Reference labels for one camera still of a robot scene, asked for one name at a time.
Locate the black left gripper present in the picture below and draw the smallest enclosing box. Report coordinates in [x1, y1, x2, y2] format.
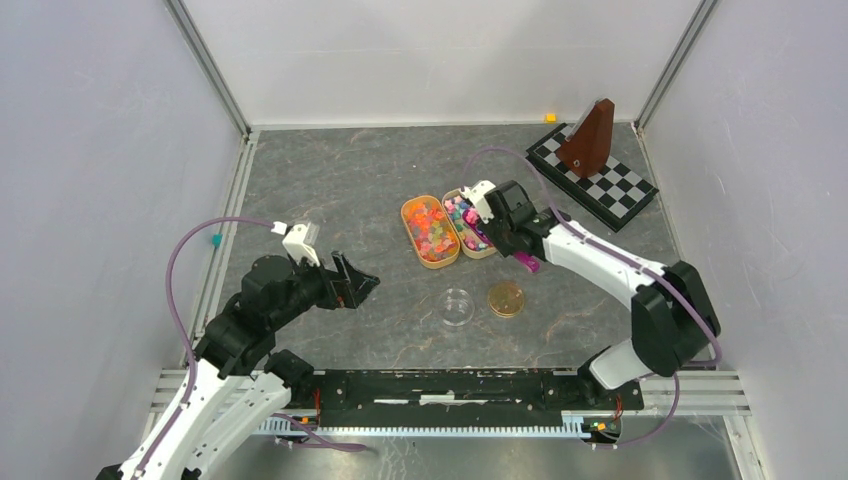
[270, 248, 380, 328]

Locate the magenta plastic scoop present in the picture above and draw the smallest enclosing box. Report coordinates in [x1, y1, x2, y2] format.
[461, 208, 540, 273]

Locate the gold tin of star candies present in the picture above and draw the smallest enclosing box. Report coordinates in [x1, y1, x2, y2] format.
[442, 189, 496, 260]

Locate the clear plastic round jar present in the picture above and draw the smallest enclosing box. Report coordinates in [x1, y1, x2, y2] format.
[435, 288, 475, 327]

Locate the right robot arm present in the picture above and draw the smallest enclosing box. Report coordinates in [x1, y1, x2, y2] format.
[460, 180, 721, 408]

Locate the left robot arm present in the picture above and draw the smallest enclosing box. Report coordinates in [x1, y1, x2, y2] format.
[98, 252, 380, 479]

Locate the gold tin of gummy candies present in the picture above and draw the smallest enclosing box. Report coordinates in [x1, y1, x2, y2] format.
[400, 195, 461, 270]

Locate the gold round jar lid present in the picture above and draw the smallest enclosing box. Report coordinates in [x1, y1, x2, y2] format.
[487, 281, 526, 318]

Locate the brown wooden metronome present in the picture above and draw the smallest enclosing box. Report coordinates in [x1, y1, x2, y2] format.
[555, 98, 615, 178]

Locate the black white chessboard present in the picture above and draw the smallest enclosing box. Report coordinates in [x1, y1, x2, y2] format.
[526, 123, 659, 232]

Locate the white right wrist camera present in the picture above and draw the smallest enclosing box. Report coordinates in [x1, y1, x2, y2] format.
[460, 180, 496, 224]

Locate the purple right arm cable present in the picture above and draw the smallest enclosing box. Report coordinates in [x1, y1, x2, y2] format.
[461, 146, 725, 450]

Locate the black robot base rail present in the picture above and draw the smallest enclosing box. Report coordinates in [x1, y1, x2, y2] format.
[287, 369, 645, 428]

